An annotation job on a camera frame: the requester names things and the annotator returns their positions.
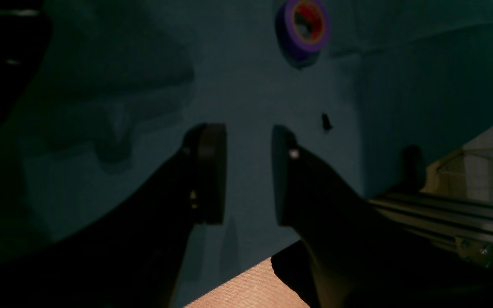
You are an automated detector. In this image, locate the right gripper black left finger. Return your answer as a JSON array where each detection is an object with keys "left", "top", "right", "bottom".
[{"left": 0, "top": 123, "right": 227, "bottom": 308}]

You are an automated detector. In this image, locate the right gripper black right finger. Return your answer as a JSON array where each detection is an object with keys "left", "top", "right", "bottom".
[{"left": 271, "top": 125, "right": 493, "bottom": 308}]

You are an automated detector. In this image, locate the small black screw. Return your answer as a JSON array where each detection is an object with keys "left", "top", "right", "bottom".
[{"left": 321, "top": 113, "right": 334, "bottom": 133}]

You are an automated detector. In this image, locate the purple tape roll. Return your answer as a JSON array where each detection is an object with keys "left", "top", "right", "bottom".
[{"left": 275, "top": 0, "right": 330, "bottom": 68}]

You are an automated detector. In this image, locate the white aluminium frame rail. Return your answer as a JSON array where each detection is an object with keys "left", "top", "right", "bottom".
[{"left": 371, "top": 192, "right": 493, "bottom": 268}]

